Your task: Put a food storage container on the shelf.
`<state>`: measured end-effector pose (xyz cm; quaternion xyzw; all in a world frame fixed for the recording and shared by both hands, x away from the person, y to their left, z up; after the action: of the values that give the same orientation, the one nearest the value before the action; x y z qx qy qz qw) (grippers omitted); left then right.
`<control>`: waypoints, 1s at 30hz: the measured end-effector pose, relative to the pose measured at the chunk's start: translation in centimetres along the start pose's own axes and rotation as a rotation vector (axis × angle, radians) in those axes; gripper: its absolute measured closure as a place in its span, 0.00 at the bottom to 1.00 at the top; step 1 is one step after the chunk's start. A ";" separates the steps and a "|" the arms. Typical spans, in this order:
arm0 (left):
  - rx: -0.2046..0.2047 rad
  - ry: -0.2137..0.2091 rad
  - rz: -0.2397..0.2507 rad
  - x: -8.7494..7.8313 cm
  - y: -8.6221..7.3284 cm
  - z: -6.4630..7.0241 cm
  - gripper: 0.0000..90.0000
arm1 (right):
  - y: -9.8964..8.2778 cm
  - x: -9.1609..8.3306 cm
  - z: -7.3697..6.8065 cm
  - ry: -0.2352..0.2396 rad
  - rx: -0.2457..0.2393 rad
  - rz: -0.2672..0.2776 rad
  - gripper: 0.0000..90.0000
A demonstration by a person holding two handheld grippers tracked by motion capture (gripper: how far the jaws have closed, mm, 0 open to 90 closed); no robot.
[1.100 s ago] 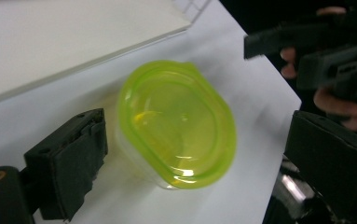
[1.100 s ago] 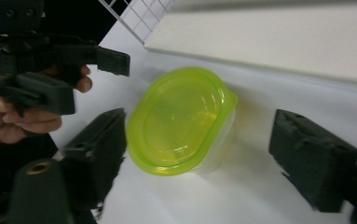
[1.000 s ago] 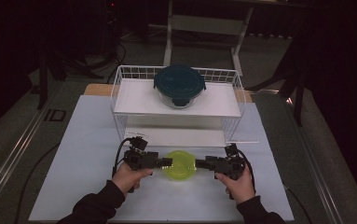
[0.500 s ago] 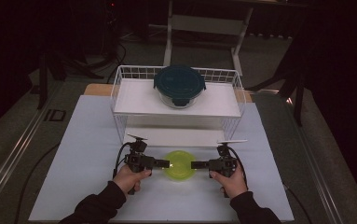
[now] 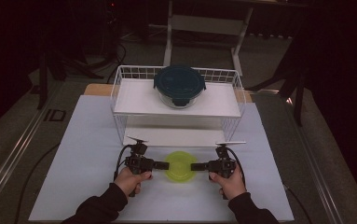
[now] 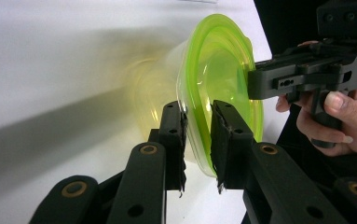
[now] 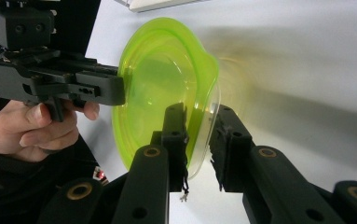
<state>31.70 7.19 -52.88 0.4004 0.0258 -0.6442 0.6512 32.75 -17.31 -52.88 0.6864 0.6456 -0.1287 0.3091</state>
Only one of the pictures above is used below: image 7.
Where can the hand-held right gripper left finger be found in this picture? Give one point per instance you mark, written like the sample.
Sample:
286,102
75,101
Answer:
154,174

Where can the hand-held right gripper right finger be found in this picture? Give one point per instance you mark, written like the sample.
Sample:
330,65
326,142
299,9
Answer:
260,180

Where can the green plastic bowl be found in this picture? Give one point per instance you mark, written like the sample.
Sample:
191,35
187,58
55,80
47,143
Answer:
167,62

